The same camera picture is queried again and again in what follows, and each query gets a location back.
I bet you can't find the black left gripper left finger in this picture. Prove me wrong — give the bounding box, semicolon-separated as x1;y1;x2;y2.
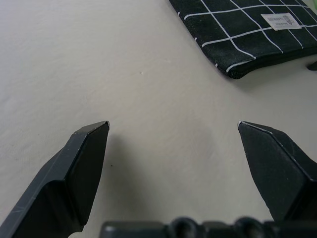
0;120;110;238

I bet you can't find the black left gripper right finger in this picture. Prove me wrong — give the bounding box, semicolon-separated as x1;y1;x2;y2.
237;120;317;222

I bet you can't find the black grid-pattern pouch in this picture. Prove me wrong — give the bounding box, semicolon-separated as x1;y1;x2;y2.
168;0;317;80

